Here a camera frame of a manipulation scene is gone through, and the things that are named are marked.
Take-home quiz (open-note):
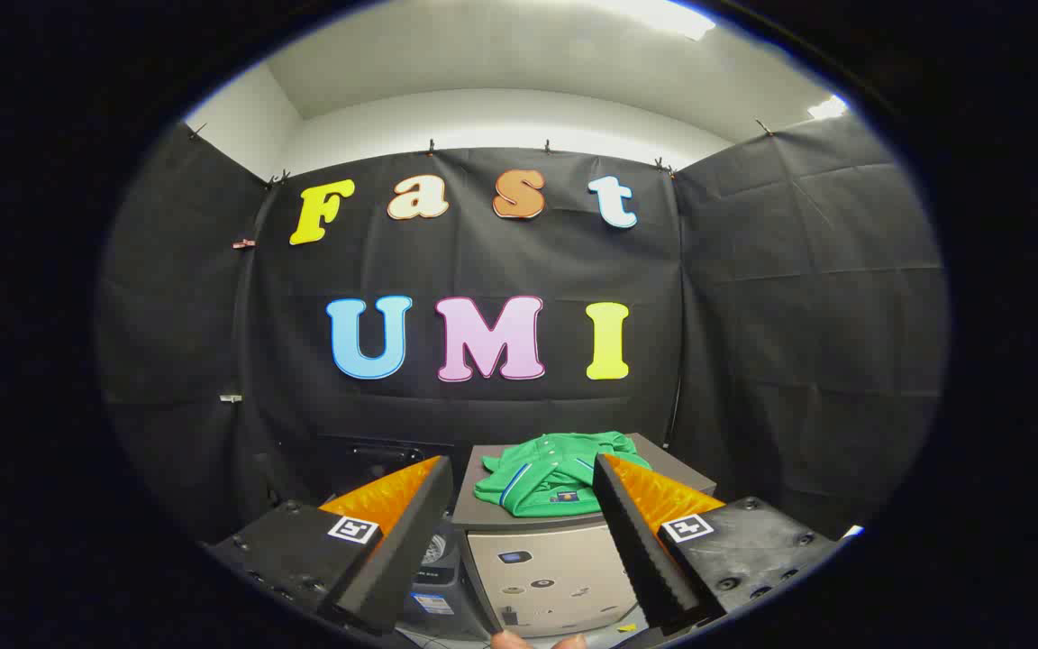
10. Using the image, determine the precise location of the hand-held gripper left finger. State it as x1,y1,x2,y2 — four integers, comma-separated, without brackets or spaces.
204,455,455,636

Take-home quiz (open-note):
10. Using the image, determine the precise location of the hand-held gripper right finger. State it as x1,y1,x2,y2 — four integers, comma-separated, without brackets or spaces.
593,453,844,636

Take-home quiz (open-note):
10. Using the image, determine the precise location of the grey washing machine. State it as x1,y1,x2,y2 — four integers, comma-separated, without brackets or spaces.
321,437,488,643

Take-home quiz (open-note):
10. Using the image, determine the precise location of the dark washing machine lid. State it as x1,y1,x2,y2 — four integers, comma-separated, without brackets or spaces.
321,437,453,495

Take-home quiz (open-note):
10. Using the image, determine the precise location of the green polo shirt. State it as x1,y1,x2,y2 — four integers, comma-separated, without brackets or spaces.
474,431,653,518

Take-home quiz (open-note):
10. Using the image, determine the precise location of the grey cabinet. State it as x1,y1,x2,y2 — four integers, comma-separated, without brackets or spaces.
451,433,718,643

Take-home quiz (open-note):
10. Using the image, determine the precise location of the black backdrop cloth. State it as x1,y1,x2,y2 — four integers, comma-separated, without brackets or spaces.
96,113,951,551

